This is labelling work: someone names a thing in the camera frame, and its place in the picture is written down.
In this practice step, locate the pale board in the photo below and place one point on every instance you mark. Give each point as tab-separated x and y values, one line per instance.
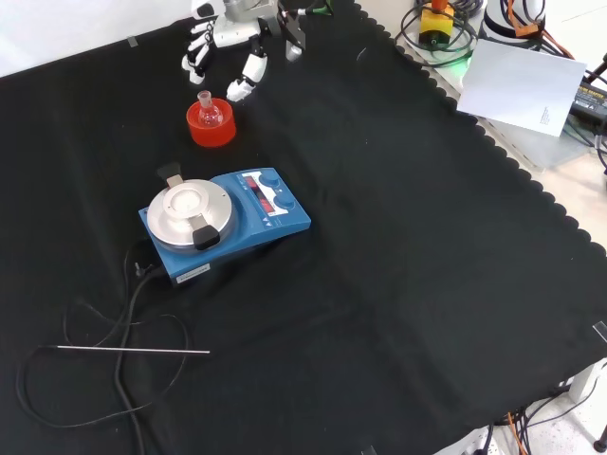
517	87

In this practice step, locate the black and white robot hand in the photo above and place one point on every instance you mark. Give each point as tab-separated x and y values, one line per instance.
234	33

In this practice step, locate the yellow stop button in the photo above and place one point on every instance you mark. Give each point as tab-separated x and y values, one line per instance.
436	26

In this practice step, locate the grey metal base plate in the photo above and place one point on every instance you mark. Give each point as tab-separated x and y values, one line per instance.
536	147

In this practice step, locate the black bench cloth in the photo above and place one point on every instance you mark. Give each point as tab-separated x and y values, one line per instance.
379	265

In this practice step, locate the clear round-bottom glass flask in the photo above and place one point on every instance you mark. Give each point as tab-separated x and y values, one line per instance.
209	116

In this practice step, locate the blue heater with steel plate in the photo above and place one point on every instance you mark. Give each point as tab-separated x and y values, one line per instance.
246	227

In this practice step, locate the thin steel probe rod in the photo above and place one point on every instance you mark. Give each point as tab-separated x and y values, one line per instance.
142	350

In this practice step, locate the clear tape strip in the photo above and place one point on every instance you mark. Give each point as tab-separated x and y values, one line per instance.
601	331
133	41

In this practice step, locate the black power adapter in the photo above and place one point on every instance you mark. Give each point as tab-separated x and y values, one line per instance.
590	102

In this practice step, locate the white bench leg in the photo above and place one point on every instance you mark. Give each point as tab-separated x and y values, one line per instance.
585	381

